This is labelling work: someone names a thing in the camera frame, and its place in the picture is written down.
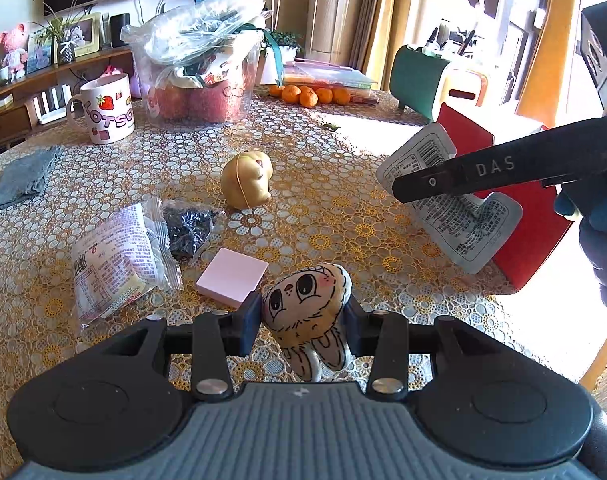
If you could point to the small orange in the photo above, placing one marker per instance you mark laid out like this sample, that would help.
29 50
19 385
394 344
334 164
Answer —
308 97
341 96
325 95
291 94
276 91

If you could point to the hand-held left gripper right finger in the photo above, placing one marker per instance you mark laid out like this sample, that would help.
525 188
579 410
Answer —
356 330

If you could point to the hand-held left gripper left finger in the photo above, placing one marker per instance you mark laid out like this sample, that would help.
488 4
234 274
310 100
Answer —
243 327

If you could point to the pink plush doll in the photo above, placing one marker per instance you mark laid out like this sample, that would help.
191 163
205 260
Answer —
13 45

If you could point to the blue picture card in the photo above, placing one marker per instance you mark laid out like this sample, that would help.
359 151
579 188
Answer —
38 55

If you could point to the grass plant in vase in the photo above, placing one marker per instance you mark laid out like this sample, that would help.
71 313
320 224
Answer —
66 52

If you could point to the yellow giraffe chair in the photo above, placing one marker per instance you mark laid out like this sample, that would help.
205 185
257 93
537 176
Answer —
558 35

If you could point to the white spout pouch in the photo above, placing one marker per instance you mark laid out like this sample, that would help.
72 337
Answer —
463 230

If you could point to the pink toy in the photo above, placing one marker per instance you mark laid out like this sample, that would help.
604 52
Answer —
112 71

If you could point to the white snack packet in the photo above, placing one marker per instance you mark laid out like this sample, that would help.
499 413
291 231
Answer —
118 255

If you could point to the clear plastic bag of goods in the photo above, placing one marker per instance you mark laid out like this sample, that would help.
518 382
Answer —
198 95

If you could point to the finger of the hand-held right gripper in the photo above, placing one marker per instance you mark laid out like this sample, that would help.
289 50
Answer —
493 167

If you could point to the small metal cup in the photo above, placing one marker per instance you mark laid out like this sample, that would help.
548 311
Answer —
4 75

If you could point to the person's right hand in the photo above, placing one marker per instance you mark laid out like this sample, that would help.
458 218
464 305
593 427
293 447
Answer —
603 230

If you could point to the black speaker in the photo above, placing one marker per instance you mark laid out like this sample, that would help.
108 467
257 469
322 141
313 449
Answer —
120 30

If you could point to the white strawberry print mug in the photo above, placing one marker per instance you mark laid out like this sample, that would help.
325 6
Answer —
108 110

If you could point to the small pink block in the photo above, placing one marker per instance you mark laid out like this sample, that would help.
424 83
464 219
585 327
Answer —
231 275

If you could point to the wooden television cabinet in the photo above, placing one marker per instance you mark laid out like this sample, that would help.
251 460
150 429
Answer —
33 72

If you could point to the grey folded cloth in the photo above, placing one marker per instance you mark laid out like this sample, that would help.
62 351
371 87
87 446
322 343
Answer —
23 175

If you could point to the beige standing air conditioner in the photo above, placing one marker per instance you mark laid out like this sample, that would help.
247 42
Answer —
333 10

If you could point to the lace-covered desktop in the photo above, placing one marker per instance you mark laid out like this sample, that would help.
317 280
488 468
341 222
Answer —
333 220

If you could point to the red cardboard box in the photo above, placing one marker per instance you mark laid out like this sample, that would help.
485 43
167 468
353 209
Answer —
538 240

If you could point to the small green scrap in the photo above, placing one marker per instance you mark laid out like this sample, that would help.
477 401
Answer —
331 127

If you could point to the yellow curtain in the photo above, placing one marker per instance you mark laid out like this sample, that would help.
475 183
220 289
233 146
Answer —
383 10

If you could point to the white router with antennas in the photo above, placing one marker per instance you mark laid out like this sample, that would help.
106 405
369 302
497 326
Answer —
51 107

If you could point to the cream photo frame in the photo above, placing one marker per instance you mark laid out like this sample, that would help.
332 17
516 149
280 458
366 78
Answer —
88 30

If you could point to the clear packet of dark snacks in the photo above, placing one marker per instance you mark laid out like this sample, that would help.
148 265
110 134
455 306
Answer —
186 232

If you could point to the yellow plush toy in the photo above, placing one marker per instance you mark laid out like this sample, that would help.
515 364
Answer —
246 180

